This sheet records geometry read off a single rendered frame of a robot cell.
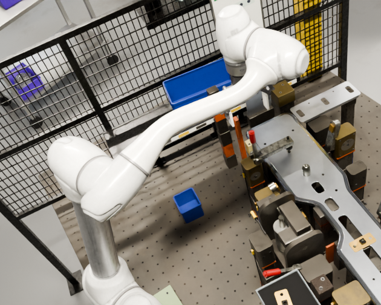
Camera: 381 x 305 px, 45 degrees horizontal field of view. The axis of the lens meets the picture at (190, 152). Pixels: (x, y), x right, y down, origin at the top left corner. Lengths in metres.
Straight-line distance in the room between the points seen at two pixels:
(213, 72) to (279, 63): 0.91
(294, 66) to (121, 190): 0.55
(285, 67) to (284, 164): 0.68
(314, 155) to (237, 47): 0.70
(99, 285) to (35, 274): 1.53
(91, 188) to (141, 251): 0.91
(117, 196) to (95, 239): 0.34
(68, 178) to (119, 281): 0.53
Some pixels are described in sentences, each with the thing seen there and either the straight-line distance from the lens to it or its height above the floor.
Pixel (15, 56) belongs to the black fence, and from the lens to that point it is 1.88.
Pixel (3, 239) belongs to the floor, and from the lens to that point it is 3.49.
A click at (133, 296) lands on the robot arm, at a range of 1.66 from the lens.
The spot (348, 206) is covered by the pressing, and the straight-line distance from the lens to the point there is 1.74.
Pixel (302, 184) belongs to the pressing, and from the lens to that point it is 1.79.
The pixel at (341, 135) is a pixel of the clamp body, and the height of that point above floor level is 1.05.
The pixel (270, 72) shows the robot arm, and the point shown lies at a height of 1.64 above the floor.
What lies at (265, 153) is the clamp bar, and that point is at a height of 1.07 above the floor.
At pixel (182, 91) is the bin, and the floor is 1.07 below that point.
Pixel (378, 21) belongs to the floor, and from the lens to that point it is 4.17.
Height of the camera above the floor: 2.46
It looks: 48 degrees down
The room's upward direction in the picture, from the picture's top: 20 degrees counter-clockwise
